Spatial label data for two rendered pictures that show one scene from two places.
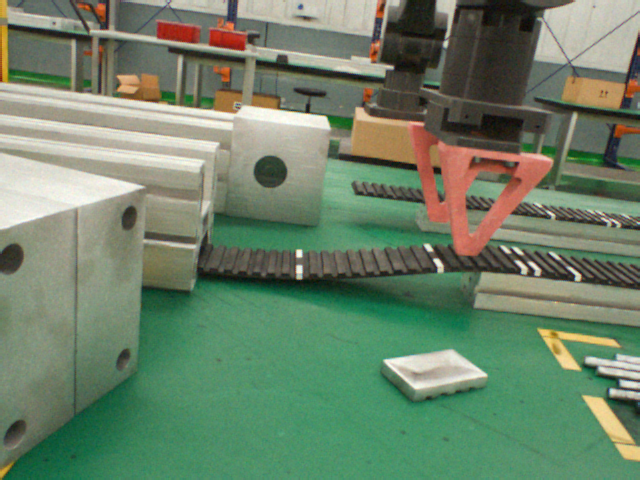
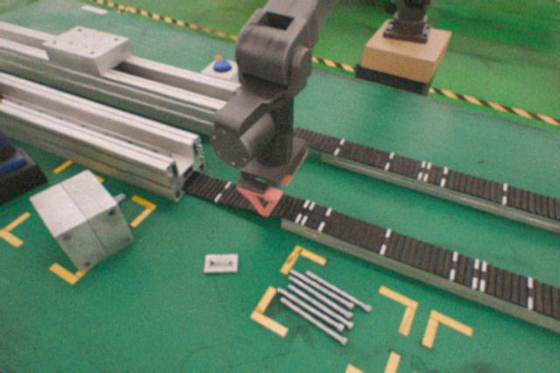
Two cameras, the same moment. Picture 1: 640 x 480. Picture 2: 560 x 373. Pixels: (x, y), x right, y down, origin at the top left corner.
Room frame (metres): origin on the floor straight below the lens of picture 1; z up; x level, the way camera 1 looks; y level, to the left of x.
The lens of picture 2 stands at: (0.07, -0.31, 1.28)
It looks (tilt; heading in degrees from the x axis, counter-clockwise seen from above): 46 degrees down; 30
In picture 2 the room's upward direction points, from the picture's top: straight up
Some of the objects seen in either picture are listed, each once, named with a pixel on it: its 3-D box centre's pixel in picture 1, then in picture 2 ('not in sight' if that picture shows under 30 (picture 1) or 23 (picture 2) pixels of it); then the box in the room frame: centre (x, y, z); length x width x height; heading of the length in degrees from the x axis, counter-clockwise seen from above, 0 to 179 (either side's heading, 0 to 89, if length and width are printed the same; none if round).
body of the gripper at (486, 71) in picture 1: (486, 71); (273, 144); (0.42, -0.09, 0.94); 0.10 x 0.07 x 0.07; 5
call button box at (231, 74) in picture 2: not in sight; (221, 80); (0.71, 0.23, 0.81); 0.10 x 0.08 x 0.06; 5
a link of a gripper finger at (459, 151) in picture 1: (474, 182); (267, 189); (0.40, -0.10, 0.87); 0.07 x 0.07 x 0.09; 5
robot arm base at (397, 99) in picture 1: (401, 94); (409, 19); (1.12, -0.11, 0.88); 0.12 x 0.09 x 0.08; 97
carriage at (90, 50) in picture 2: not in sight; (91, 54); (0.57, 0.50, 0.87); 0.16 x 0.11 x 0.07; 95
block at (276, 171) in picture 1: (278, 160); not in sight; (0.61, 0.06, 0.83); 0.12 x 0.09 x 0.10; 5
